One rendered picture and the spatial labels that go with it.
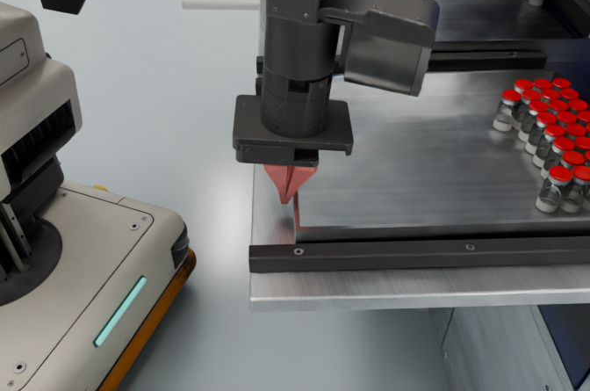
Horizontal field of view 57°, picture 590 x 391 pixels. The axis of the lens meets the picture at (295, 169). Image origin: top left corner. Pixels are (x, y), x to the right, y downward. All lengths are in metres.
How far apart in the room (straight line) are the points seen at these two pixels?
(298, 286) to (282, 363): 0.97
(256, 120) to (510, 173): 0.30
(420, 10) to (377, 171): 0.24
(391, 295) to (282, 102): 0.19
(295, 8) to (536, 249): 0.31
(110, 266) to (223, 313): 0.37
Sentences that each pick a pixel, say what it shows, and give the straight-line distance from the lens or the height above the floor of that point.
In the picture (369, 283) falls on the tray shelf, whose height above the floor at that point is 0.88.
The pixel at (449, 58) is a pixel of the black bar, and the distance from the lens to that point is 0.78.
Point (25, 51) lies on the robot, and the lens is 0.99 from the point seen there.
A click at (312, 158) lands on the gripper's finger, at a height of 0.97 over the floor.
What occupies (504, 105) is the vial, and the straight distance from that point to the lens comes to 0.67.
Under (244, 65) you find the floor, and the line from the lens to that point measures 2.53.
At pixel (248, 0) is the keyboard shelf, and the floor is 0.80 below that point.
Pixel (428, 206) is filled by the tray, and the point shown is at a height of 0.88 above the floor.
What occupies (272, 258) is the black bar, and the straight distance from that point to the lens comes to 0.48.
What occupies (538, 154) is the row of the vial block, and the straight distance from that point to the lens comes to 0.65.
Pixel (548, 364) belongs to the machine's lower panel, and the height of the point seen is 0.56.
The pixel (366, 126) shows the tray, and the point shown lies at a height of 0.88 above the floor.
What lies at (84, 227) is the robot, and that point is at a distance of 1.45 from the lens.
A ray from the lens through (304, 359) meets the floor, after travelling 1.46.
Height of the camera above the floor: 1.27
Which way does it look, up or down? 41 degrees down
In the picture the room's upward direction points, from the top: straight up
